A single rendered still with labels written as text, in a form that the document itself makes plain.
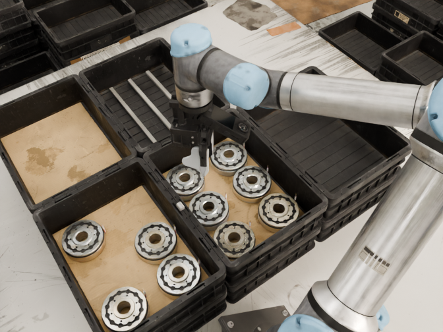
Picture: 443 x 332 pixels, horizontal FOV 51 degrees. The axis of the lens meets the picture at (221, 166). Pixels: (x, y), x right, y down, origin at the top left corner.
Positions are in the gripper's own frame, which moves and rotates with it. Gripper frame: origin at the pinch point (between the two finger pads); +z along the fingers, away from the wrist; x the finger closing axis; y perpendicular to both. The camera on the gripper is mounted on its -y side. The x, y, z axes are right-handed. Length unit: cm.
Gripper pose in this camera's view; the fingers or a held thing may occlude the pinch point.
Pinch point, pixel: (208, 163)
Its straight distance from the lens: 108.6
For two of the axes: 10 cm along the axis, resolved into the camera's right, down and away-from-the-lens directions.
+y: -9.9, -1.0, 1.1
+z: 0.2, 6.5, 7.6
